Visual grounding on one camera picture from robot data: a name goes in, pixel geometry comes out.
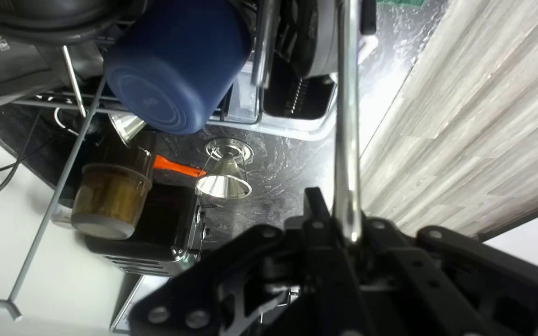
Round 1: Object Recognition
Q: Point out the orange flat utensil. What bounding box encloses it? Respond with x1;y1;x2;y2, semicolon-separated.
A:
152;155;208;181

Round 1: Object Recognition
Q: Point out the amber glass jar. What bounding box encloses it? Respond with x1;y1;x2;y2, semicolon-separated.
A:
69;162;155;243

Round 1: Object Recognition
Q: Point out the clear drinking glass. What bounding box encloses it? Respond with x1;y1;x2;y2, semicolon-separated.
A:
204;136;256;168

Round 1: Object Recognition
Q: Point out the dark jar with lid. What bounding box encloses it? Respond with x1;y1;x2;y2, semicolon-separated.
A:
84;183;210;276

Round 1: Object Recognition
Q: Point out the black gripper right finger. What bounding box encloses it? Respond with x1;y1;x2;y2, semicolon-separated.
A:
346;213;538;336

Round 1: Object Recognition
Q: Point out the dark blue cup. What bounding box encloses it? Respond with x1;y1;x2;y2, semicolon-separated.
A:
101;0;254;138

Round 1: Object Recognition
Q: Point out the chrome wire rack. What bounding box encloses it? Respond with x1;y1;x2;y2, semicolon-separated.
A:
0;43;109;323

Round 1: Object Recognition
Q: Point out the metal cone dripper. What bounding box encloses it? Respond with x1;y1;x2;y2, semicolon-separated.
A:
107;110;148;148

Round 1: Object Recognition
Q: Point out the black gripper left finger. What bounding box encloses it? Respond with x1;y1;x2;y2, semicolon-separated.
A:
127;185;359;336

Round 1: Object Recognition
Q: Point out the metal funnel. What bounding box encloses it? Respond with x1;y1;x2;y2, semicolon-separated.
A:
195;174;254;202

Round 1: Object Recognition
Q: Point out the silver butter knife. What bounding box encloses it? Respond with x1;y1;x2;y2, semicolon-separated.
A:
333;0;367;246

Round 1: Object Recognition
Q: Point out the green yellow sponge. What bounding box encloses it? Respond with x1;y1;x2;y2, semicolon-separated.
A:
378;0;430;9

